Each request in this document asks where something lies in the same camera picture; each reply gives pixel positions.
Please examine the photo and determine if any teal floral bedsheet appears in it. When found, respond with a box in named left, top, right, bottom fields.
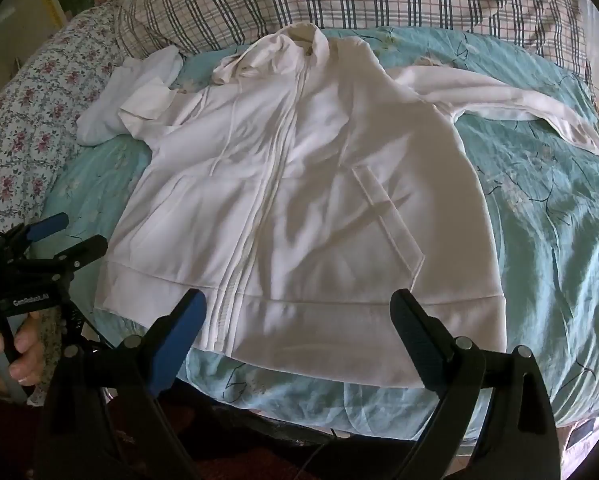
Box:
left=39, top=25, right=599, bottom=441

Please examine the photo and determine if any floral patterned sheet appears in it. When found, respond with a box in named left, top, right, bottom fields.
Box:
left=0, top=2, right=130, bottom=233

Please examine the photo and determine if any white zip hoodie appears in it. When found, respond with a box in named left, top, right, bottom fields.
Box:
left=93, top=24, right=599, bottom=390

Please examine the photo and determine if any black cable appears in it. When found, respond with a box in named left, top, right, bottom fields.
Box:
left=296, top=427, right=343, bottom=480

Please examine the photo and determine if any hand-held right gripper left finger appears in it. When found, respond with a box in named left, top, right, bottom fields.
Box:
left=34, top=289, right=207, bottom=480

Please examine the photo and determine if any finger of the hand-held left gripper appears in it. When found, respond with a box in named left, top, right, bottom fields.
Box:
left=49, top=234, right=109, bottom=281
left=0, top=212, right=70, bottom=253

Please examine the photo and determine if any person's left hand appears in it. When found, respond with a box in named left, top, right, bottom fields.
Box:
left=0, top=312, right=46, bottom=403

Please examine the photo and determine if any small white garment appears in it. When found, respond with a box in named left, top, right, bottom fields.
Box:
left=76, top=45, right=184, bottom=145

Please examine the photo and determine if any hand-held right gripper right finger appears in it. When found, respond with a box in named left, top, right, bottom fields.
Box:
left=389, top=288, right=563, bottom=480

